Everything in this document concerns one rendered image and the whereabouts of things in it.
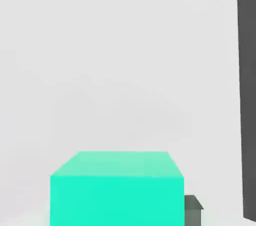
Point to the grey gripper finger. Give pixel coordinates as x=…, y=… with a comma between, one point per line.
x=192, y=212

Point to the small turquoise cube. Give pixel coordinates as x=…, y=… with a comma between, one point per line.
x=117, y=198

